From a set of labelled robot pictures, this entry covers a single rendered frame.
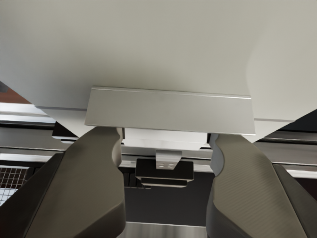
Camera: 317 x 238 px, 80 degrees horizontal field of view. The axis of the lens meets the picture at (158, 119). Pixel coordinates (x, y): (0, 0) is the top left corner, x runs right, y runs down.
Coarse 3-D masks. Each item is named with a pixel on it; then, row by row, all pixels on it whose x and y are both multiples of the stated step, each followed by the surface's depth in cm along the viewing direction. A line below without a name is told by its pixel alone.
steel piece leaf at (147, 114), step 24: (96, 96) 10; (120, 96) 10; (144, 96) 10; (168, 96) 10; (192, 96) 10; (216, 96) 10; (240, 96) 10; (96, 120) 9; (120, 120) 9; (144, 120) 10; (168, 120) 10; (192, 120) 10; (216, 120) 10; (240, 120) 10
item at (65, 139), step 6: (54, 126) 21; (60, 126) 21; (54, 132) 21; (60, 132) 21; (66, 132) 21; (60, 138) 22; (66, 138) 21; (72, 138) 21; (192, 150) 23; (198, 150) 23; (204, 150) 23; (210, 150) 23
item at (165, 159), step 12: (156, 156) 26; (168, 156) 25; (180, 156) 25; (144, 168) 39; (156, 168) 38; (168, 168) 37; (180, 168) 39; (192, 168) 39; (144, 180) 39; (156, 180) 39; (168, 180) 39; (180, 180) 39
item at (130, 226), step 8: (128, 224) 19; (136, 224) 19; (144, 224) 19; (152, 224) 19; (160, 224) 19; (168, 224) 19; (128, 232) 19; (136, 232) 19; (144, 232) 19; (152, 232) 19; (160, 232) 19; (168, 232) 19; (176, 232) 19; (184, 232) 19; (192, 232) 19; (200, 232) 19
